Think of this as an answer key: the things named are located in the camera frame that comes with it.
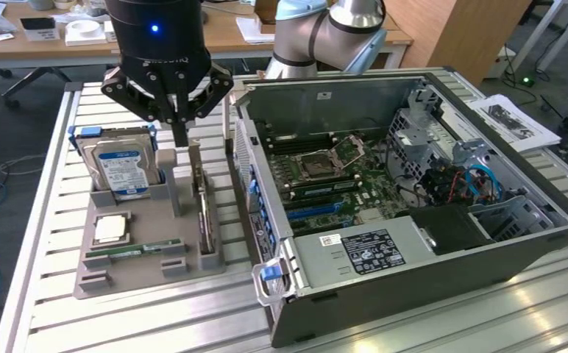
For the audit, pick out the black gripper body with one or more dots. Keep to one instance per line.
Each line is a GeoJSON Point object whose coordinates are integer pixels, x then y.
{"type": "Point", "coordinates": [157, 44]}

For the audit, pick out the low-profile graphics card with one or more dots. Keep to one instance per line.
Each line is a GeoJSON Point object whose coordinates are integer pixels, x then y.
{"type": "Point", "coordinates": [206, 220]}

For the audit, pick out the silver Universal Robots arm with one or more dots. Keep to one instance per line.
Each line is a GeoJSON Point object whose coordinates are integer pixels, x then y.
{"type": "Point", "coordinates": [343, 22]}

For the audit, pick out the white labelled box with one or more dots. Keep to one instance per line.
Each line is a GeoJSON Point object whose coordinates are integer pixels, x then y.
{"type": "Point", "coordinates": [110, 36]}

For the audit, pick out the wooden desk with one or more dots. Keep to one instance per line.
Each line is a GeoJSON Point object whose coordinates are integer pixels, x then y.
{"type": "Point", "coordinates": [245, 48]}
{"type": "Point", "coordinates": [19, 51]}

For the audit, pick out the white flat box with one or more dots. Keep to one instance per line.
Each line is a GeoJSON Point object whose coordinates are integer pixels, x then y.
{"type": "Point", "coordinates": [85, 41]}

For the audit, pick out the white tape roll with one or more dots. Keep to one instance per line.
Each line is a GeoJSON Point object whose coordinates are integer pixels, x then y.
{"type": "Point", "coordinates": [84, 27]}

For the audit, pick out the loose paper pile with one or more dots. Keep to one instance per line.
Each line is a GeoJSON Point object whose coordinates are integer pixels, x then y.
{"type": "Point", "coordinates": [252, 31]}

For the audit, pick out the hard disk with blue carrier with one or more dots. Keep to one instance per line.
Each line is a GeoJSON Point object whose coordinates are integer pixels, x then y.
{"type": "Point", "coordinates": [122, 165]}

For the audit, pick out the black chair base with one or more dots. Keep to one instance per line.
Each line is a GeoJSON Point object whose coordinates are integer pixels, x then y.
{"type": "Point", "coordinates": [34, 79]}

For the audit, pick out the white cup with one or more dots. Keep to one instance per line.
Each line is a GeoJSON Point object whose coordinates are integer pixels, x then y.
{"type": "Point", "coordinates": [62, 3]}

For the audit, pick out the cardboard box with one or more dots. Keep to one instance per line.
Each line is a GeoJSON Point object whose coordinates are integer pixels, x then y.
{"type": "Point", "coordinates": [265, 11]}

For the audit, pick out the black and white box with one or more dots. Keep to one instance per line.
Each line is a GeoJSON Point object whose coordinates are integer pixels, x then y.
{"type": "Point", "coordinates": [41, 35]}

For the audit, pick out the grey cup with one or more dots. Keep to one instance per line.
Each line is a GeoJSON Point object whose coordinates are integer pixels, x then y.
{"type": "Point", "coordinates": [42, 4]}

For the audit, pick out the CPU socket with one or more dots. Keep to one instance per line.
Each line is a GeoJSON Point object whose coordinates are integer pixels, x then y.
{"type": "Point", "coordinates": [321, 165]}

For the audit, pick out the metal socket cover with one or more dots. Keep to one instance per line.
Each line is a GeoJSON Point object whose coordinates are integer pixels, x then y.
{"type": "Point", "coordinates": [353, 150]}

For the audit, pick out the installed RAM stick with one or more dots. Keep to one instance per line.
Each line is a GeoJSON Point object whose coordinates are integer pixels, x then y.
{"type": "Point", "coordinates": [324, 188]}

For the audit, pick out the grey parts rack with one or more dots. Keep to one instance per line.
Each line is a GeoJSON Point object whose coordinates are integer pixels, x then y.
{"type": "Point", "coordinates": [166, 228]}

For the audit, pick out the silver CPU chip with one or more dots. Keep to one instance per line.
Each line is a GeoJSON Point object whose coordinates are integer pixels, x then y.
{"type": "Point", "coordinates": [110, 229]}

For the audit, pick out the long PCIe expansion slot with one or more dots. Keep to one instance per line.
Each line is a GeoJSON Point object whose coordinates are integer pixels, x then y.
{"type": "Point", "coordinates": [319, 217]}
{"type": "Point", "coordinates": [313, 203]}

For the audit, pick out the blue PCIe expansion slot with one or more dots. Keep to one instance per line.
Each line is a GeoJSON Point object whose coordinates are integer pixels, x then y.
{"type": "Point", "coordinates": [313, 209]}

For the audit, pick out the green RAM stick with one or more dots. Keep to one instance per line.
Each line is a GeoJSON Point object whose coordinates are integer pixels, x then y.
{"type": "Point", "coordinates": [132, 250]}

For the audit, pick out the green motherboard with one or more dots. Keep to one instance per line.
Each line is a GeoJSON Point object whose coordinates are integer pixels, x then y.
{"type": "Point", "coordinates": [363, 195]}

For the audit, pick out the metal drive cage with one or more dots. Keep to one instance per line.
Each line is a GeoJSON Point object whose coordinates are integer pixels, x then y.
{"type": "Point", "coordinates": [412, 147]}

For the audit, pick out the silver chipset heatsink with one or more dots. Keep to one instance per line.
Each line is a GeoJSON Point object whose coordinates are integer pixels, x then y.
{"type": "Point", "coordinates": [377, 216]}

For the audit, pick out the blue case latch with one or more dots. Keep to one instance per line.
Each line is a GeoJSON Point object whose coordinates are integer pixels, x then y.
{"type": "Point", "coordinates": [270, 274]}

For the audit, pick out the grey power supply unit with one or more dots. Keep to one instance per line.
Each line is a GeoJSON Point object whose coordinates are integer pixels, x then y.
{"type": "Point", "coordinates": [313, 268]}

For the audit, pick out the black plastic cover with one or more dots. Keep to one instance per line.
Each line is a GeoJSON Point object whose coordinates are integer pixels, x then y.
{"type": "Point", "coordinates": [451, 228]}

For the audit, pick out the printed paper stack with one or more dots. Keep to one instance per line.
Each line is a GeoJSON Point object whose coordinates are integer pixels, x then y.
{"type": "Point", "coordinates": [515, 121]}

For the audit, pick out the green-lit power strip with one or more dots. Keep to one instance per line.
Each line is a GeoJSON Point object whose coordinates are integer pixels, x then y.
{"type": "Point", "coordinates": [525, 80]}

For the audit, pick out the open grey PC case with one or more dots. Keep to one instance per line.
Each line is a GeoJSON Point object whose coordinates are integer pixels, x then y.
{"type": "Point", "coordinates": [412, 294]}

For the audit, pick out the metal disk bay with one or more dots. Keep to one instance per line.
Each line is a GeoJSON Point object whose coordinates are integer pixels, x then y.
{"type": "Point", "coordinates": [509, 217]}

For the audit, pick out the blue slot bracket clip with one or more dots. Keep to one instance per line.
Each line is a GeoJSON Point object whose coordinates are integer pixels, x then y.
{"type": "Point", "coordinates": [272, 242]}
{"type": "Point", "coordinates": [253, 182]}
{"type": "Point", "coordinates": [265, 220]}
{"type": "Point", "coordinates": [260, 204]}

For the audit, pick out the white wall box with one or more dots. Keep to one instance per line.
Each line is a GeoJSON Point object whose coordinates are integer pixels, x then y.
{"type": "Point", "coordinates": [500, 68]}

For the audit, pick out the white desk frame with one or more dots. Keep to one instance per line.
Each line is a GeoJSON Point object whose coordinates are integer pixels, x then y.
{"type": "Point", "coordinates": [529, 36]}

